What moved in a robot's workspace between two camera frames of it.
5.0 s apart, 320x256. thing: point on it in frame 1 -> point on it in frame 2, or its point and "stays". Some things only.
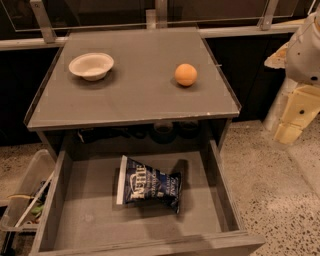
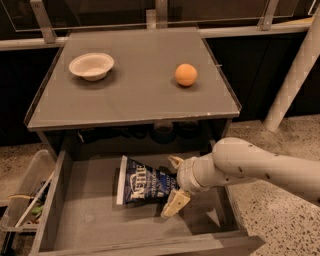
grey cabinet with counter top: x=134 y=89 stays
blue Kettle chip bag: x=139 y=182 stays
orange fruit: x=185 y=74 stays
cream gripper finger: x=278 y=59 -> x=176 y=161
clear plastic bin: x=26 y=206 stays
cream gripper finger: x=302 y=106 -> x=176 y=201
